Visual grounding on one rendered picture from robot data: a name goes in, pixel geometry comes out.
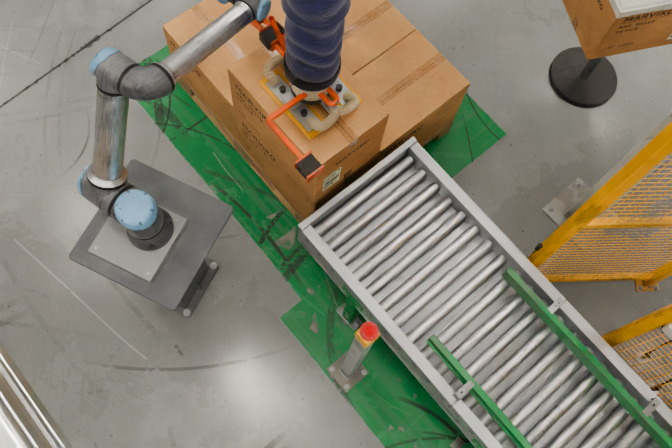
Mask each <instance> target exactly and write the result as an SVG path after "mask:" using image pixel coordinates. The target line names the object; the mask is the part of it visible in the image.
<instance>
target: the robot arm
mask: <svg viewBox="0 0 672 448"><path fill-rule="evenodd" d="M218 1H219V2H220V3H222V4H227V3H228V2H230V3H231V4H233V6H232V7H230V8H229V9H228V10H227V11H225V12H224V13H223V14H221V15H220V16H219V17H218V18H216V19H215V20H214V21H212V22H211V23H210V24H209V25H207V26H206V27H205V28H203V29H202V30H201V31H200V32H198V33H197V34H196V35H194V36H193V37H192V38H191V39H189V40H188V41H187V42H185V43H184V44H183V45H182V46H180V47H179V48H178V49H176V50H175V51H174V52H173V53H171V54H170V55H169V56H167V57H166V58H165V59H164V60H162V61H161V62H160V63H156V62H152V63H151V64H149V65H148V66H141V65H140V64H138V63H137V62H135V61H134V60H132V59H131V58H129V57H128V56H126V55H125V54H124V53H122V51H120V50H118V49H116V48H114V47H106V48H104V49H102V50H100V51H99V52H98V53H97V54H96V55H95V56H94V57H93V59H92V61H91V63H90V66H89V70H90V72H91V73H92V75H95V76H96V87H97V94H96V113H95V132H94V151H93V163H91V164H89V165H88V166H87V167H86V168H85V169H84V172H81V174H80V176H79V178H78V181H77V189H78V191H79V193H80V194H81V195H82V196H83V197H84V198H85V199H87V200H88V201H90V202H91V203H92V204H94V205H95V206H96V207H98V208H99V209H100V210H102V211H103V212H104V213H106V214H107V215H108V216H110V217H111V218H112V219H114V220H115V221H116V222H118V223H119V224H120V225H121V226H123V227H124V228H125V229H126V231H127V236H128V238H129V240H130V242H131V243H132V244H133V245H134V246H135V247H136V248H138V249H140V250H143V251H154V250H158V249H160V248H162V247H163V246H165V245H166V244H167V243H168V242H169V241H170V239H171V237H172V235H173V232H174V223H173V220H172V217H171V216H170V214H169V213H168V212H167V211H166V210H165V209H163V208H161V207H158V206H157V204H156V202H155V201H154V199H153V198H152V197H151V196H150V195H149V194H148V193H146V192H145V191H142V190H139V189H137V188H136V187H134V186H133V185H132V184H130V183H129V182H128V181H127V175H128V173H127V169H126V168H125V166H124V165H123V162H124V152H125V141H126V131H127V120H128V110H129V99H132V100H138V101H150V100H156V99H160V98H163V97H165V96H167V95H169V94H170V93H172V92H173V91H174V90H175V88H176V84H175V83H176V82H178V81H179V80H180V79H181V78H183V77H184V76H185V75H186V74H188V73H189V72H190V71H191V70H192V69H194V68H195V67H196V66H197V65H199V64H200V63H201V62H202V61H204V60H205V59H206V58H207V57H208V56H210V55H211V54H212V53H213V52H215V51H216V50H217V49H218V48H220V47H221V46H222V45H223V44H224V43H226V42H227V41H228V40H229V39H231V38H232V37H233V36H234V35H236V34H237V33H238V32H239V31H240V30H242V29H243V28H244V27H245V26H247V25H248V24H249V23H251V22H253V21H254V20H255V19H256V20H257V21H260V22H261V21H263V20H264V19H265V18H266V17H267V15H268V13H269V11H270V8H271V1H270V0H218Z"/></svg>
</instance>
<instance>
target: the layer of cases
mask: <svg viewBox="0 0 672 448"><path fill-rule="evenodd" d="M270 1H271V8H270V11H269V13H268V15H267V17H266V18H267V19H268V17H269V16H270V15H272V16H274V19H275V21H276V22H277V21H278V22H279V23H280V24H281V25H282V27H283V28H284V23H285V17H286V14H285V12H284V11H283V8H282V6H281V0H270ZM232 6H233V5H232V4H231V3H227V4H222V3H220V2H219V1H218V0H203V1H201V2H200V3H198V4H196V5H195V6H193V7H192V8H190V9H189V10H187V11H185V12H184V13H182V14H181V15H179V16H178V17H176V18H174V19H173V20H171V21H170V22H168V23H166V24H165V25H163V26H162V27H163V30H164V34H165V37H166V41H167V45H168V48H169V52H170V54H171V53H173V52H174V51H175V50H176V49H178V48H179V47H180V46H182V45H183V44H184V43H185V42H187V41H188V40H189V39H191V38H192V37H193V36H194V35H196V34H197V33H198V32H200V31H201V30H202V29H203V28H205V27H206V26H207V25H209V24H210V23H211V22H212V21H214V20H215V19H216V18H218V17H219V16H220V15H221V14H223V13H224V12H225V11H227V10H228V9H229V8H230V7H232ZM268 20H269V19H268ZM259 38H260V36H259V30H258V29H257V28H254V26H253V25H252V24H251V23H249V24H248V25H247V26H245V27H244V28H243V29H242V30H240V31H239V32H238V33H237V34H236V35H234V36H233V37H232V38H231V39H229V40H228V41H227V42H226V43H224V44H223V45H222V46H221V47H220V48H218V49H217V50H216V51H215V52H213V53H212V54H211V55H210V56H208V57H207V58H206V59H205V60H204V61H202V62H201V63H200V64H199V65H197V66H196V67H195V68H194V69H192V70H191V71H190V72H189V73H188V74H186V75H185V76H184V77H183V79H184V80H185V81H186V82H187V84H188V85H189V86H190V87H191V88H192V89H193V91H194V92H195V93H196V94H197V95H198V96H199V98H200V99H201V100H202V101H203V102H204V103H205V104H206V106H207V107H208V108H209V109H210V110H211V111H212V113H213V114H214V115H215V116H216V117H217V118H218V119H219V121H220V122H221V123H222V124H223V125H224V126H225V128H226V129H227V130H228V131H229V132H230V133H231V135H232V136H233V137H234V138H235V139H236V140H237V141H238V143H239V144H240V145H241V146H242V147H243V148H244V150H245V151H246V152H247V153H248V154H249V155H250V156H251V158H252V159H253V160H254V161H255V162H256V163H257V165H258V166H259V167H260V168H261V169H262V170H263V172H264V173H265V174H266V175H267V176H268V177H269V178H270V180H271V181H272V182H273V183H274V184H275V185H276V187H277V188H278V189H279V190H280V191H281V192H282V193H283V195H284V196H285V197H286V198H287V199H288V200H289V202H290V203H291V204H292V205H293V206H294V207H295V209H296V210H297V211H298V212H299V213H300V214H301V215H302V217H303V218H304V219H306V218H308V217H309V216H310V215H311V214H313V213H314V212H315V211H317V210H318V209H319V208H321V207H322V206H323V205H325V204H326V203H327V202H328V201H330V200H331V199H332V198H334V197H335V196H336V195H338V194H339V193H340V192H341V191H343V190H344V189H345V188H347V187H348V186H349V185H351V184H352V183H353V182H354V181H356V180H357V179H358V178H360V177H361V176H362V175H364V174H365V173H366V172H367V171H369V170H370V169H371V168H373V167H374V166H375V165H377V164H378V163H379V162H380V161H382V160H383V159H384V158H386V157H387V156H388V155H390V154H391V153H392V152H393V151H395V150H396V149H397V148H399V147H400V146H401V145H403V144H404V143H405V142H406V141H408V140H409V139H410V138H412V137H415V138H416V139H417V142H418V143H419V144H420V145H422V144H423V143H424V142H426V141H427V140H428V139H429V138H431V137H432V136H433V135H435V134H436V133H437V132H438V131H440V130H441V129H442V128H444V127H445V126H446V125H447V124H449V123H450V122H451V121H453V120H454V118H455V115H456V113H457V111H458V109H459V107H460V105H461V102H462V100H463V98H464V96H465V94H466V91H467V89H468V87H469V85H470V82H469V81H468V80H467V79H466V78H465V77H464V76H463V75H462V74H461V73H460V72H459V71H458V70H457V69H456V68H455V67H454V66H453V65H452V64H451V63H450V62H449V61H448V60H447V59H446V58H445V57H444V56H443V55H442V54H441V53H440V52H439V51H438V50H437V49H436V48H435V47H434V46H433V45H432V44H431V43H430V42H429V41H428V40H427V39H426V38H425V37H424V36H423V35H422V34H421V33H420V32H419V31H418V30H416V28H415V27H414V26H413V25H412V24H411V23H410V22H409V21H408V20H407V19H406V18H405V17H404V16H403V15H402V14H401V13H400V12H399V11H398V10H397V9H396V8H395V7H394V6H393V5H392V4H391V3H390V2H389V1H388V0H351V5H350V9H349V11H348V13H347V15H346V16H345V25H344V33H343V43H342V49H341V63H342V65H343V66H344V67H345V68H346V69H347V70H348V71H349V72H350V73H351V74H352V75H353V76H354V77H355V78H356V79H357V80H358V81H359V82H360V83H361V85H362V86H363V87H364V88H365V89H366V90H367V91H368V92H369V93H370V94H371V95H372V96H373V97H374V98H375V99H376V100H377V101H378V102H379V104H380V105H381V106H382V107H383V108H384V109H385V110H386V111H387V112H388V113H389V117H388V121H387V124H386V128H385V132H384V135H383V139H382V143H381V146H380V150H379V153H378V154H377V155H375V156H374V157H373V158H371V159H370V160H369V161H368V162H366V163H365V164H364V165H362V166H361V167H360V168H358V169H357V170H356V171H354V172H353V173H352V174H351V175H349V176H348V177H347V178H345V179H344V180H343V181H341V182H340V183H339V184H338V185H336V186H335V187H334V188H332V189H331V190H330V191H328V192H327V193H326V194H324V195H323V196H322V197H321V198H319V199H318V200H317V201H315V202H313V201H312V200H311V199H310V198H309V197H308V195H307V194H306V193H305V192H304V191H303V190H302V189H301V187H300V186H299V185H298V184H297V183H296V182H295V181H294V179H293V178H292V177H291V176H290V175H289V174H288V173H287V171H286V170H285V169H284V168H283V167H282V166H281V165H280V163H279V162H278V161H277V160H276V159H275V158H274V157H273V156H272V154H271V153H270V152H269V151H268V150H267V149H266V148H265V146H264V145H263V144H262V143H261V142H260V141H259V140H258V138H257V137H256V136H255V135H254V134H253V133H252V132H251V130H250V129H249V128H248V127H247V126H246V125H245V124H244V122H243V121H242V120H241V119H240V118H239V117H238V116H237V115H236V113H235V112H234V109H233V103H232V96H231V89H230V82H229V75H228V69H227V68H228V67H229V66H231V65H232V64H234V63H235V62H237V61H238V60H240V59H241V58H243V57H244V56H246V55H247V54H249V53H250V52H252V51H253V50H255V49H256V48H258V47H259V46H261V45H262V42H261V41H260V40H259Z"/></svg>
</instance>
